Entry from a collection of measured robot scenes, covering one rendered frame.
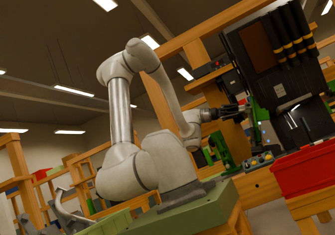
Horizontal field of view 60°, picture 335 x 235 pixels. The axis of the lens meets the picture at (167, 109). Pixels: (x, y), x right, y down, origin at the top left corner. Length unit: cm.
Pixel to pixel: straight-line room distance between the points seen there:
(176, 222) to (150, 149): 27
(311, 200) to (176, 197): 44
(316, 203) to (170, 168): 49
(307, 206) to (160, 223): 48
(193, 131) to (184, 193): 68
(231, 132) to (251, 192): 68
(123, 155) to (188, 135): 60
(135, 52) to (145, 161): 59
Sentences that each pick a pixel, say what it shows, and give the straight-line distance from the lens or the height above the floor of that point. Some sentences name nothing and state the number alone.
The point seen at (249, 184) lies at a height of 85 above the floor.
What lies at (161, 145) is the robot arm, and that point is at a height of 114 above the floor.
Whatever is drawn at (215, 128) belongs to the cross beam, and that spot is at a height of 121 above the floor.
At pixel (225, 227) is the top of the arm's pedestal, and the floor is 83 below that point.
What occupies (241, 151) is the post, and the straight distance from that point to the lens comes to 203.
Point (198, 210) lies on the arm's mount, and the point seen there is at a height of 91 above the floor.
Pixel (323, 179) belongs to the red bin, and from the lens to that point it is 112.
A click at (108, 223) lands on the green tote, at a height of 93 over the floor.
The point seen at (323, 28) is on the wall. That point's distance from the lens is 1260.
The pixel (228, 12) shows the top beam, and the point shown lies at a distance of 221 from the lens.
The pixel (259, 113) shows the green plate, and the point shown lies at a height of 115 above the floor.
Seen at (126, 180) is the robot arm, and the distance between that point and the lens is 111.
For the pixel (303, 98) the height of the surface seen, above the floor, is 112.
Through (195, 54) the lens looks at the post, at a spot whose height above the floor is 175.
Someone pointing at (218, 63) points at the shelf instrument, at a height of 158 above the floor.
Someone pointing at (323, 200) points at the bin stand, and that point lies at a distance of 110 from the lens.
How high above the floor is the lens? 104
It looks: 12 degrees up
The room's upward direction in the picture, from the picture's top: 23 degrees counter-clockwise
